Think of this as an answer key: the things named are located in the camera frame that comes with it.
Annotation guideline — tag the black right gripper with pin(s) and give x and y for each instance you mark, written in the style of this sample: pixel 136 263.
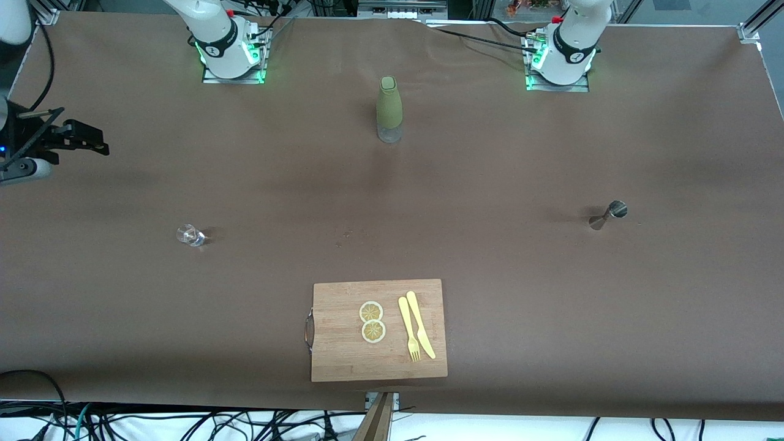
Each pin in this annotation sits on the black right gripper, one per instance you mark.
pixel 32 133

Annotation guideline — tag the small clear glass cup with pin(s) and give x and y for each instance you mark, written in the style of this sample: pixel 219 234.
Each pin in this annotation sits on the small clear glass cup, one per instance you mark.
pixel 191 236

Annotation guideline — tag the steel jigger measuring cup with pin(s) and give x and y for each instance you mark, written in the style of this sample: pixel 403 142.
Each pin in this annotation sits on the steel jigger measuring cup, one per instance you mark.
pixel 615 211

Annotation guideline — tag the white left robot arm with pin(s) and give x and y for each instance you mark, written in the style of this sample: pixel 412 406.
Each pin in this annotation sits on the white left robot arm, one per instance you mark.
pixel 572 55

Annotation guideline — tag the green sleeved clear bottle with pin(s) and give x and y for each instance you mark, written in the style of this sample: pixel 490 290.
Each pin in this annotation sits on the green sleeved clear bottle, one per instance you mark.
pixel 389 104

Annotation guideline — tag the wooden cutting board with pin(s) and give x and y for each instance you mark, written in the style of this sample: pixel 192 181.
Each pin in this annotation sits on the wooden cutting board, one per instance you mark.
pixel 343 349

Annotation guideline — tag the lemon slice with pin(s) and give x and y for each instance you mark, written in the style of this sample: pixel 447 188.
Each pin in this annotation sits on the lemon slice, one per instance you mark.
pixel 371 311
pixel 373 332

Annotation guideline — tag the grey power strip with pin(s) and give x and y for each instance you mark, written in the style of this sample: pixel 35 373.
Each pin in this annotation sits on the grey power strip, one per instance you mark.
pixel 401 9

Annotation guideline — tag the yellow plastic fork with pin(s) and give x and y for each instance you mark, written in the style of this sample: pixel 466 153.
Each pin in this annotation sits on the yellow plastic fork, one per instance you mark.
pixel 407 321

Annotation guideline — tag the yellow plastic knife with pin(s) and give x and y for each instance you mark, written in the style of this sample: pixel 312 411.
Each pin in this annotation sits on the yellow plastic knife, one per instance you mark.
pixel 419 321

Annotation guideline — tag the brown table cover sheet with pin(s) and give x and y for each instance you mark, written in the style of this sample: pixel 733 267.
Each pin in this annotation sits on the brown table cover sheet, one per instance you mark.
pixel 551 306

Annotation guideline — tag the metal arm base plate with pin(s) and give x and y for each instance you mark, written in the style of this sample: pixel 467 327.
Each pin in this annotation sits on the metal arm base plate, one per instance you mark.
pixel 531 84
pixel 260 67

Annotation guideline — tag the small metal bracket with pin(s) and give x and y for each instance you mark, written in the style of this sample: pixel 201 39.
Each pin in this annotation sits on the small metal bracket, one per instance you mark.
pixel 395 398

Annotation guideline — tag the wooden post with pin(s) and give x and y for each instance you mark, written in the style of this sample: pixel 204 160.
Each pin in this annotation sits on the wooden post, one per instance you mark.
pixel 375 422

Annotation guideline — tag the aluminium profile frame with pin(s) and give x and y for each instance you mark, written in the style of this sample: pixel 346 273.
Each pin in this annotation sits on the aluminium profile frame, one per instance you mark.
pixel 750 30

